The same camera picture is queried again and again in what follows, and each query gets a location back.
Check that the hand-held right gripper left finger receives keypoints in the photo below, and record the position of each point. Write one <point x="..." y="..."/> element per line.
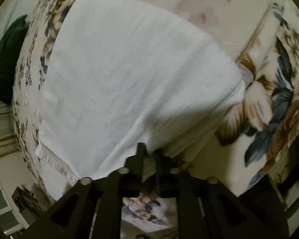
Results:
<point x="140" y="158"/>

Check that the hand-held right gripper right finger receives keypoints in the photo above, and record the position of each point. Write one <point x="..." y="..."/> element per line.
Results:
<point x="157" y="161"/>

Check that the white towel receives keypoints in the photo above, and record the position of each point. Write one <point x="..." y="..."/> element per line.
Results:
<point x="129" y="84"/>

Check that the dark wooden chair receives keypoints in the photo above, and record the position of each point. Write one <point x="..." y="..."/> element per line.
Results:
<point x="286" y="186"/>

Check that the striped cloth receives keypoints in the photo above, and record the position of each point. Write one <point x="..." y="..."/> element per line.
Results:
<point x="1" y="127"/>

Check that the floral printed blanket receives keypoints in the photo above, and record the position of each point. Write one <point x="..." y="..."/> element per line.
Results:
<point x="264" y="62"/>

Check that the dark green cloth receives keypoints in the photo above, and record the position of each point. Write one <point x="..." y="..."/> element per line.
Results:
<point x="7" y="59"/>

